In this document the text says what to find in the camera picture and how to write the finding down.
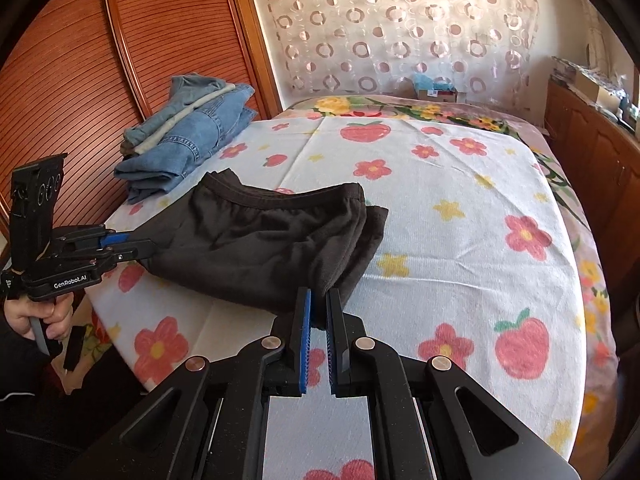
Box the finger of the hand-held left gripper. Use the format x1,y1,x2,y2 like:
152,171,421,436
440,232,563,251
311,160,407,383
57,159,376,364
62,239,167,267
55,227,132,250

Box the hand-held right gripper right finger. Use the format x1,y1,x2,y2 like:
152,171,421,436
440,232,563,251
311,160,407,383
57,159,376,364
325,290,581,480

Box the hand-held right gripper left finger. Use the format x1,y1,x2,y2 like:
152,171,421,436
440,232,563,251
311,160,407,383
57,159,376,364
85,287,316,480

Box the dark brown pants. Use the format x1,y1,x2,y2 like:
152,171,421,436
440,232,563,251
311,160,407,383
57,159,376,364
135,170,390,313

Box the person's left hand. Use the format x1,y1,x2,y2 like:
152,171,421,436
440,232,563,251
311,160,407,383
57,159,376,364
4,295,75,343

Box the beige patterned floor rug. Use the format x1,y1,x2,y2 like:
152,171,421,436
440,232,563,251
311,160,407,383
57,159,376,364
82,305,123,361

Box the folded blue denim jeans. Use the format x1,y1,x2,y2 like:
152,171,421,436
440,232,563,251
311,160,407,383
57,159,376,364
114,85,258,203

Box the white floral blanket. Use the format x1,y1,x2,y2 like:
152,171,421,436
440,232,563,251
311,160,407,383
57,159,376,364
85,117,586,480

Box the folded grey-blue jeans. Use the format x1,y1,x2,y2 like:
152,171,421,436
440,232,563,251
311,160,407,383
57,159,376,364
122,75,226,151

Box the wooden slatted wardrobe door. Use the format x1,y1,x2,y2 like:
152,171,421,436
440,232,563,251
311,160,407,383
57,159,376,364
0,0,283,241

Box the pink floral bed sheet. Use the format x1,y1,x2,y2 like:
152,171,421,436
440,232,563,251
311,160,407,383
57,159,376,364
280,94,621,461

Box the small cardboard box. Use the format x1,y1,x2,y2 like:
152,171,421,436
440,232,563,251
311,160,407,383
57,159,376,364
415,85,468,103

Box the wooden cabinet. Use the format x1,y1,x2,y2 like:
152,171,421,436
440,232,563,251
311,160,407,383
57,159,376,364
544,80,640,261

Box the circle patterned sheer curtain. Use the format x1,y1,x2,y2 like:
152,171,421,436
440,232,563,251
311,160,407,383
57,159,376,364
247,0,543,106

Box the row of cabinet top clutter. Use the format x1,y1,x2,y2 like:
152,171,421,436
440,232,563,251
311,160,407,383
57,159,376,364
550,55,640,133

